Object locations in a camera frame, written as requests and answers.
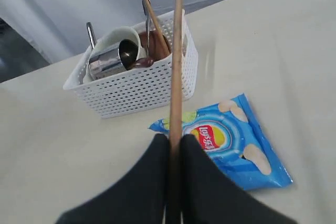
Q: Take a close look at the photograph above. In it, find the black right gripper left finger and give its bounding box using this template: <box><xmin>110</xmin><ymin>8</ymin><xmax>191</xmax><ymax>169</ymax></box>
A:
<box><xmin>57</xmin><ymin>134</ymin><xmax>170</xmax><ymax>223</ymax></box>

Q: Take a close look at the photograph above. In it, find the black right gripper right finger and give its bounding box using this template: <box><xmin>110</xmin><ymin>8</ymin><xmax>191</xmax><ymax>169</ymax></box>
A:
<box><xmin>180</xmin><ymin>134</ymin><xmax>296</xmax><ymax>223</ymax></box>

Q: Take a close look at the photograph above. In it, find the blue Lay's chips bag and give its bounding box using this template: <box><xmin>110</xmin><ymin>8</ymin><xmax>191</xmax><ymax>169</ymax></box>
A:
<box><xmin>148</xmin><ymin>92</ymin><xmax>293</xmax><ymax>191</ymax></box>

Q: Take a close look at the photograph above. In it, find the light wooden chopstick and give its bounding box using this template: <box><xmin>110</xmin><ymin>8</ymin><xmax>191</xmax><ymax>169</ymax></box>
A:
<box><xmin>165</xmin><ymin>0</ymin><xmax>183</xmax><ymax>223</ymax></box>
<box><xmin>144</xmin><ymin>0</ymin><xmax>170</xmax><ymax>56</ymax></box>

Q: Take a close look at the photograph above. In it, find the white perforated plastic basket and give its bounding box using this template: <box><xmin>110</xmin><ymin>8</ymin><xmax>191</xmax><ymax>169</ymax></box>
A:
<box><xmin>63</xmin><ymin>10</ymin><xmax>198</xmax><ymax>119</ymax></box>

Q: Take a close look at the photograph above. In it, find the dark red wooden spoon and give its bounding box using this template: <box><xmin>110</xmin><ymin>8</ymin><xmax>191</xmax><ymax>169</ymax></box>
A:
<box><xmin>130</xmin><ymin>57</ymin><xmax>154</xmax><ymax>69</ymax></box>

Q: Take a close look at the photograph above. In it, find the shiny stainless steel cup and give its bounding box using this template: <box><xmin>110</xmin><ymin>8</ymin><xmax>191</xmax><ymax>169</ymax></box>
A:
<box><xmin>88</xmin><ymin>39</ymin><xmax>139</xmax><ymax>80</ymax></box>

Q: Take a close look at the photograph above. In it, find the brown wooden plate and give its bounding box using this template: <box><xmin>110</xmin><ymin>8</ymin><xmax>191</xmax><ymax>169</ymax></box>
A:
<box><xmin>139</xmin><ymin>30</ymin><xmax>171</xmax><ymax>61</ymax></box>

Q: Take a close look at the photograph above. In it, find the white ceramic bowl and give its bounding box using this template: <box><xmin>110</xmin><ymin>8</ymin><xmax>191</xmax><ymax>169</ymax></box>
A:
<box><xmin>87</xmin><ymin>27</ymin><xmax>147</xmax><ymax>80</ymax></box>

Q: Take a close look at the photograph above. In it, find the silver metal knife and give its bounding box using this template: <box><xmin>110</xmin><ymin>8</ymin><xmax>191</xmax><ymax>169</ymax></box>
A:
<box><xmin>86</xmin><ymin>22</ymin><xmax>97</xmax><ymax>49</ymax></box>

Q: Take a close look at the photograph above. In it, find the silver metal fork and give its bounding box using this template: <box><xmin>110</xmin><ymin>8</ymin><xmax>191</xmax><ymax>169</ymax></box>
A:
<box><xmin>142</xmin><ymin>0</ymin><xmax>151</xmax><ymax>56</ymax></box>

